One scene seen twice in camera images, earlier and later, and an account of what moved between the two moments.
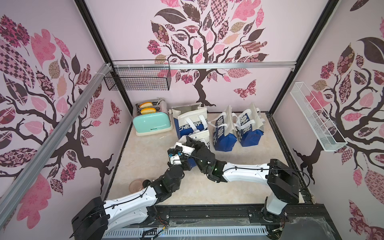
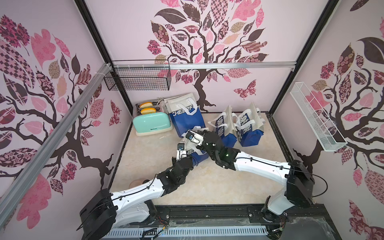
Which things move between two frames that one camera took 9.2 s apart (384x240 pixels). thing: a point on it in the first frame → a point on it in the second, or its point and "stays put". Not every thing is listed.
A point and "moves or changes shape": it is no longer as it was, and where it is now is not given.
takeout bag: [189, 119] moves or changes shape
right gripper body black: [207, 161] → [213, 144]
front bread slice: [148, 110] stays put
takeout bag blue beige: [224, 129] stays put
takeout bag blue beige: [199, 136] moves or changes shape
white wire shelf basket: [327, 133] stays put
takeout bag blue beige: [250, 127] stays put
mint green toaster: [151, 124] stays put
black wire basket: [133, 75] stays put
